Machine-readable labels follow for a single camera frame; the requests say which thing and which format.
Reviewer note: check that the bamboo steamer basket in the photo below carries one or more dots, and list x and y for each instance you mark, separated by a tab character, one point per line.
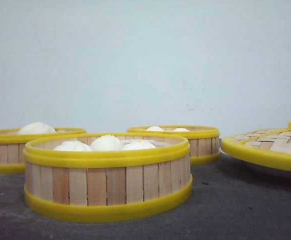
12	145
105	186

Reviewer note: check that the white plate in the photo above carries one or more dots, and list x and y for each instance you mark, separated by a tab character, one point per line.
269	171

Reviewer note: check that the white bun yellow dot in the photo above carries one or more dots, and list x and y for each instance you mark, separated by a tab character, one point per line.
138	145

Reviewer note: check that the white bun front middle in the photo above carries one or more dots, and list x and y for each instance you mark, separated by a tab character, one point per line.
106	143

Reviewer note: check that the woven bamboo steamer lid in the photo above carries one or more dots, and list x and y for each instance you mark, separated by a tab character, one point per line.
268	147

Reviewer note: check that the large white bun left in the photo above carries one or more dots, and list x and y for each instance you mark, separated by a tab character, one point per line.
36	127

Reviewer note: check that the white bun back left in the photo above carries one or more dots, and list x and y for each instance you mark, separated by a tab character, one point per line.
155	129

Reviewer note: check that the white bun back right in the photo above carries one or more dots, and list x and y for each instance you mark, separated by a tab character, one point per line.
181	129

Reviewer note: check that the white bun front left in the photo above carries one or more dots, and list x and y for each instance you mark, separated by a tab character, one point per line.
73	146

